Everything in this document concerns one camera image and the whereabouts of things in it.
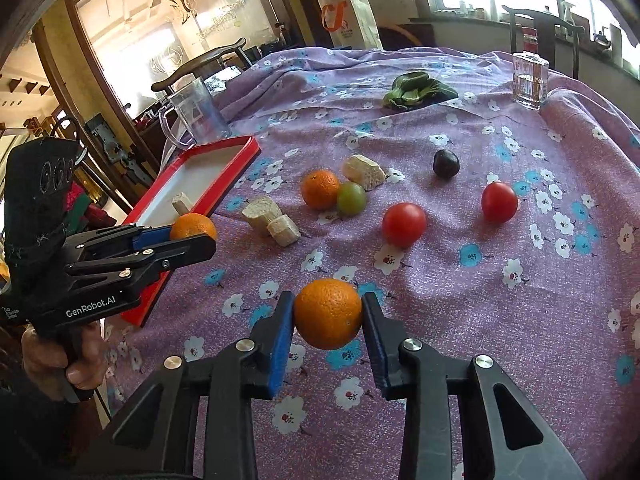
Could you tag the dark purple plum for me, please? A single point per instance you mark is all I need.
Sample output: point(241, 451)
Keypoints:
point(446, 163)

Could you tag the grey metal machine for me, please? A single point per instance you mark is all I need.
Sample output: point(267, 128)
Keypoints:
point(100, 135)

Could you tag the white paper bag orange print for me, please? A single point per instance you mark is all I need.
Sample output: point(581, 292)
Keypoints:
point(350, 20)

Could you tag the metal teapot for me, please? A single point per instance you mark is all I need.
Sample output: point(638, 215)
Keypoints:
point(602, 41)

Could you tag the clear spray bottle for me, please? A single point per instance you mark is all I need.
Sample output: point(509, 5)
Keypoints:
point(567, 17)

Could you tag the green round fruit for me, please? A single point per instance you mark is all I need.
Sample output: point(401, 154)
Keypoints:
point(351, 198)

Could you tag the dark wooden chair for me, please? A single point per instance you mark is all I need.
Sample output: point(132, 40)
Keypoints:
point(215, 54)
point(547, 35)

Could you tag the red tomato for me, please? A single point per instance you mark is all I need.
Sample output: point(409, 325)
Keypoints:
point(404, 224)
point(499, 202)

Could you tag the green leafy vegetable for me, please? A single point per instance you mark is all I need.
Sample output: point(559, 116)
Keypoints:
point(417, 90)

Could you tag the large orange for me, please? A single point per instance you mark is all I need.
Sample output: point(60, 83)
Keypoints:
point(327, 314)

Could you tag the small orange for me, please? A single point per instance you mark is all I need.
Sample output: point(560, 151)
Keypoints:
point(320, 189)
point(194, 227)

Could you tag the small red box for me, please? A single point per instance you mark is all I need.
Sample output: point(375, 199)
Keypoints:
point(530, 40)

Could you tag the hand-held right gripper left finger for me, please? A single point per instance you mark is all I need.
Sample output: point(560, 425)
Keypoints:
point(282, 350)

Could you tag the red quilted jacket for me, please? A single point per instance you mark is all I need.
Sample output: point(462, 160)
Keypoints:
point(77, 202)

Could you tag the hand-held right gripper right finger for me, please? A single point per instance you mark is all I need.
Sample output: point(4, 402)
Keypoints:
point(375, 350)

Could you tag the red tray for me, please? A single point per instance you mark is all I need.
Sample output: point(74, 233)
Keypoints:
point(200, 170)

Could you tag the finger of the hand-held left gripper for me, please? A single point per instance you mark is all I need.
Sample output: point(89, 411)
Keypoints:
point(185, 250)
point(150, 237)

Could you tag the purple floral tablecloth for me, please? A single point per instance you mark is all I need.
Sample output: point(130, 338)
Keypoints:
point(450, 285)

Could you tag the clear plastic mug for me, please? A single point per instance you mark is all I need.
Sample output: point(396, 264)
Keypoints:
point(200, 110)

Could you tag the small white yam chunk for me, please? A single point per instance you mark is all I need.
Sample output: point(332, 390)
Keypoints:
point(181, 205)
point(284, 230)

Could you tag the person's left hand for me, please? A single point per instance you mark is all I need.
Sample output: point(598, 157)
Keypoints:
point(45, 360)

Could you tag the clear glass bottle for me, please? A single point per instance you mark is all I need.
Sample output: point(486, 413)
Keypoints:
point(530, 80)

